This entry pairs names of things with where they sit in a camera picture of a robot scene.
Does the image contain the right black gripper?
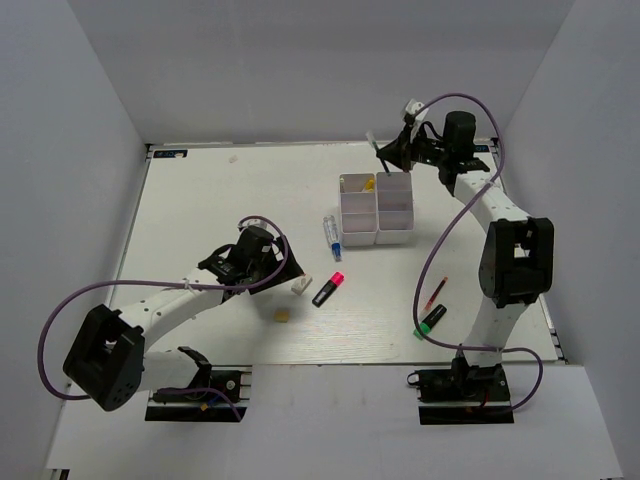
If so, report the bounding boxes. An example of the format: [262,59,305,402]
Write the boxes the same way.
[378,123,451,173]

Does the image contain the green gel pen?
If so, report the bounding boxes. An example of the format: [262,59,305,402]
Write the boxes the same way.
[365,130,390,176]

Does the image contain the pink black highlighter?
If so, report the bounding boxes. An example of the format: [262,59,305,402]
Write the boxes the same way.
[312,272,344,307]

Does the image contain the clear blue pen pack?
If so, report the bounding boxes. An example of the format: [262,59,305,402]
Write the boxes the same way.
[323,215,342,262]

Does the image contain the red gel pen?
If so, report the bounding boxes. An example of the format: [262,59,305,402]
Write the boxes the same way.
[419,276,448,320]

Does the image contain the green black highlighter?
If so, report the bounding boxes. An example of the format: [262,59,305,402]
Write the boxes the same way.
[413,304,447,340]

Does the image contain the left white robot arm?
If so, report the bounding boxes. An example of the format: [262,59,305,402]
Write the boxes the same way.
[63,225,304,411]

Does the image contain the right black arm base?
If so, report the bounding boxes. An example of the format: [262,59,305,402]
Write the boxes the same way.
[407,367,514,426]

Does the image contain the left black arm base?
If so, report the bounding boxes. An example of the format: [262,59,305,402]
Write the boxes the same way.
[145,366,252,424]

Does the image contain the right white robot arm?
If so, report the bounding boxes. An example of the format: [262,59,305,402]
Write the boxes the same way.
[377,101,554,399]

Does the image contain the white boxed eraser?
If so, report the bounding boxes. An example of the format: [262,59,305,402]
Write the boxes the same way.
[291,274,313,296]

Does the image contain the right white divided container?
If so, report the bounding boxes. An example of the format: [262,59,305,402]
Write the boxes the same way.
[375,172,414,245]

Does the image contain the white divided container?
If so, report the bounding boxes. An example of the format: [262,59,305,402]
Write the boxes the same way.
[375,172,414,245]
[339,173,378,247]

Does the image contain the tan eraser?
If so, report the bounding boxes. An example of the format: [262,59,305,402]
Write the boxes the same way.
[274,309,290,323]

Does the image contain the left white divided container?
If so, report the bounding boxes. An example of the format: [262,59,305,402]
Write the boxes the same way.
[339,173,378,247]

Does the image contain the left blue table label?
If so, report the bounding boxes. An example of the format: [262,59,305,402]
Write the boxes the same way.
[153,149,188,159]

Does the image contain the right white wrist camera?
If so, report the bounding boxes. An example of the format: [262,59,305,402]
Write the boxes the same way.
[403,99,429,139]

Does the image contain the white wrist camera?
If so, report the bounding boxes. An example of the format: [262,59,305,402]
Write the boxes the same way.
[238,216,268,230]
[403,99,429,139]

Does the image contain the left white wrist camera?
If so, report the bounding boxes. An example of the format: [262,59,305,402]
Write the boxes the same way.
[238,216,268,230]

